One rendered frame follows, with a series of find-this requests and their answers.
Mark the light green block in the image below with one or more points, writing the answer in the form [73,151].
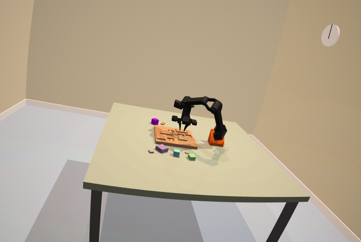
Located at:
[191,157]

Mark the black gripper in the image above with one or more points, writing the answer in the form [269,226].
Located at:
[175,118]

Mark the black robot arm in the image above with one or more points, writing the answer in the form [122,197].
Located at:
[187,103]

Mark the light teal cube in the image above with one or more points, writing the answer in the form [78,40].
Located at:
[176,153]

